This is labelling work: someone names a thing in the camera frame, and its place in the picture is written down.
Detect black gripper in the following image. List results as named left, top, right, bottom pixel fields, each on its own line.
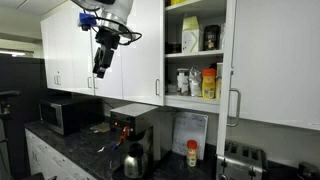
left=92, top=29, right=121, bottom=80

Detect white cabinet door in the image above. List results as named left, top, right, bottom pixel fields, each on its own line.
left=88, top=0, right=124, bottom=100
left=119, top=0, right=166, bottom=107
left=69, top=4, right=95, bottom=96
left=228, top=0, right=320, bottom=132
left=215, top=0, right=242, bottom=157
left=55, top=11, right=73, bottom=93

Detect white cabinet body with shelves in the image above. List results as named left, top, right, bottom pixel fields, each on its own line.
left=163, top=0, right=232, bottom=114

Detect white base cabinet drawers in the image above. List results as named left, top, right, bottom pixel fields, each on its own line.
left=24, top=128, right=98, bottom=180

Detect steel black coffee brewer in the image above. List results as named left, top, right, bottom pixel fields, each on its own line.
left=109, top=102, right=174, bottom=180

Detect tan paper napkin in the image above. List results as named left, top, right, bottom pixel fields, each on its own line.
left=89, top=122, right=111, bottom=134

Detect steel black microwave oven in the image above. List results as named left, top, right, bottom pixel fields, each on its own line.
left=38, top=95, right=104, bottom=137

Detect small clear cup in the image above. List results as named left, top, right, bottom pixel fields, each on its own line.
left=167, top=83, right=178, bottom=94

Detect dark glass jar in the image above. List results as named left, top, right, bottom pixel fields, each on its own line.
left=165, top=41, right=183, bottom=54

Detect white plastic bottle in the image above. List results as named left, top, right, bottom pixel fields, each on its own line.
left=176, top=68, right=190, bottom=96

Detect ceiling light strip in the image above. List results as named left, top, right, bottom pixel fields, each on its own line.
left=0, top=49, right=27, bottom=58

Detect silver foil bag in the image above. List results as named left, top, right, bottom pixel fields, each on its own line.
left=188, top=65, right=203, bottom=98

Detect green white carton box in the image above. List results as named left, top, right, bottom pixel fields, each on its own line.
left=181, top=15, right=201, bottom=54

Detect steel coffee carafe black lid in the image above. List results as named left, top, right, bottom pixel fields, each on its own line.
left=123, top=142, right=149, bottom=179

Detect black equipment stand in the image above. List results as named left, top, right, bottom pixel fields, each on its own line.
left=0, top=89, right=22, bottom=180

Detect small white board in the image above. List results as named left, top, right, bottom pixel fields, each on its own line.
left=171, top=111, right=209, bottom=161

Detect yellow canister orange lid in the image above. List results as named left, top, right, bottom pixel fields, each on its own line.
left=201, top=68, right=217, bottom=100

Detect black coffee bag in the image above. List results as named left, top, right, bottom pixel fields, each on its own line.
left=203, top=24, right=221, bottom=52

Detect yellow white carton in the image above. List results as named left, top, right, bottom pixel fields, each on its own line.
left=215, top=62, right=224, bottom=99

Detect spice bottle orange lid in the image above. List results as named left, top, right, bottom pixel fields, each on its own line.
left=185, top=139, right=198, bottom=168

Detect white packet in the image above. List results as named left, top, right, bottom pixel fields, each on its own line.
left=219, top=23, right=226, bottom=51

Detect steel four slot toaster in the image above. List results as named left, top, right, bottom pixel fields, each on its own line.
left=215, top=139, right=269, bottom=180

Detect black round appliance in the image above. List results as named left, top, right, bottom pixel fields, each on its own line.
left=296, top=161, right=320, bottom=180

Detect grey wrist camera blue mount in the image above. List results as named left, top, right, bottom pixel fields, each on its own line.
left=77, top=11, right=98, bottom=32

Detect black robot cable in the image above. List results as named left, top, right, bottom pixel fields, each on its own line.
left=96, top=16, right=143, bottom=47

